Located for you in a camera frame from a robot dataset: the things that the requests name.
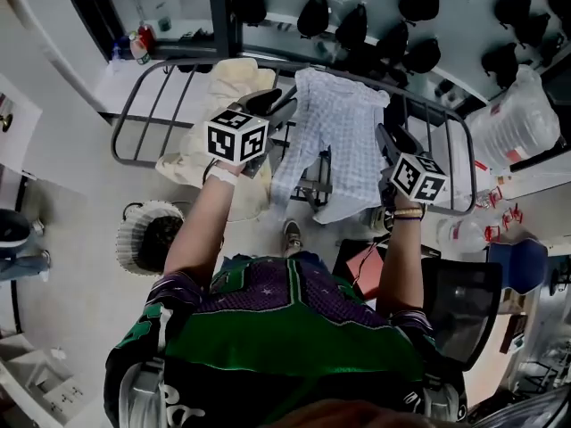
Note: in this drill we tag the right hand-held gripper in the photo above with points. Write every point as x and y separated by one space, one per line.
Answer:
417 178

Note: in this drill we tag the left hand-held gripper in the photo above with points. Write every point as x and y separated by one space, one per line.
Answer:
223 138

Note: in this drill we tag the light blue checked shirt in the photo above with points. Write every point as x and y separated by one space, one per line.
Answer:
348 127

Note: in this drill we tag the cream yellow clothes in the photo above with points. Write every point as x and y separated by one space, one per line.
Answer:
223 87

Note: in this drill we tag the grey metal drying rack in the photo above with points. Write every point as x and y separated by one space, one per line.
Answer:
134 105

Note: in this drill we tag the black garment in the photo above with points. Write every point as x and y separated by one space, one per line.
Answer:
160 243

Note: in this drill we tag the person's right forearm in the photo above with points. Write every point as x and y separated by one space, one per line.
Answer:
401 265

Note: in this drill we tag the person's left forearm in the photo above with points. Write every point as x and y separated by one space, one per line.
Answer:
196 234

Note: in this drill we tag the white wristband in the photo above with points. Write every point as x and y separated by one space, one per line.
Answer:
220 177

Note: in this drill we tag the small clear water jug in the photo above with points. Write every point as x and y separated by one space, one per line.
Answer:
461 236

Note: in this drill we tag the large clear water jug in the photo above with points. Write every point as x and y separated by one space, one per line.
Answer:
517 123

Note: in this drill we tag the cluster of red clips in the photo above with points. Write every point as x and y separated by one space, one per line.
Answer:
499 216

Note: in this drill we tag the person's left shoe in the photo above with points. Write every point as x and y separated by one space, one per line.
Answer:
293 239

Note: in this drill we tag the red box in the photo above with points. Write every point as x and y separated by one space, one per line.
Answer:
363 274

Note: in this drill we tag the green cup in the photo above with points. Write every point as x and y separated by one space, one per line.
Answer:
164 22

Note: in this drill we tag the red drink bottle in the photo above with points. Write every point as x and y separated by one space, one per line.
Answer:
147 36

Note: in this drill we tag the green label drink bottle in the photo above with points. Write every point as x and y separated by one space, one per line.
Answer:
139 51

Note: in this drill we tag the blue spray bottle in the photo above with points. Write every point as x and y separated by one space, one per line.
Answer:
117 52

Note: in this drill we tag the blue chair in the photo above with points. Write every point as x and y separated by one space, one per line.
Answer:
519 265

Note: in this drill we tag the black mesh office chair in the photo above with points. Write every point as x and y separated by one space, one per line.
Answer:
459 310

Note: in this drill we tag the white ribbed laundry basket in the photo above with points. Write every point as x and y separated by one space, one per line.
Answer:
129 239

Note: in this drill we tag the person's green purple jersey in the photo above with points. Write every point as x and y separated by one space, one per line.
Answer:
290 341

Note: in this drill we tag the black window frame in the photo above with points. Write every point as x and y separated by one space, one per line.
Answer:
220 16

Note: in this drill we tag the pale wall board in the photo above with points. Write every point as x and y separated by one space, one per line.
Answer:
464 16

